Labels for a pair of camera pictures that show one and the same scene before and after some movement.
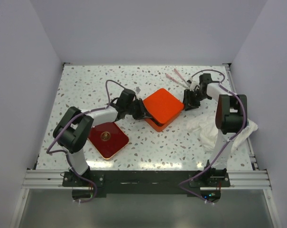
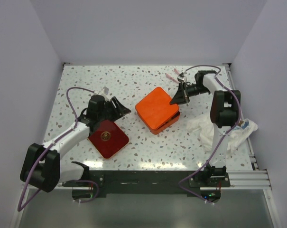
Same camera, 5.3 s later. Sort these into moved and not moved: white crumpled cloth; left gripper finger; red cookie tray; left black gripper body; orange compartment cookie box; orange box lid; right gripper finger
Moved: orange compartment cookie box; orange box lid; left black gripper body; left gripper finger; right gripper finger
Not moved: white crumpled cloth; red cookie tray
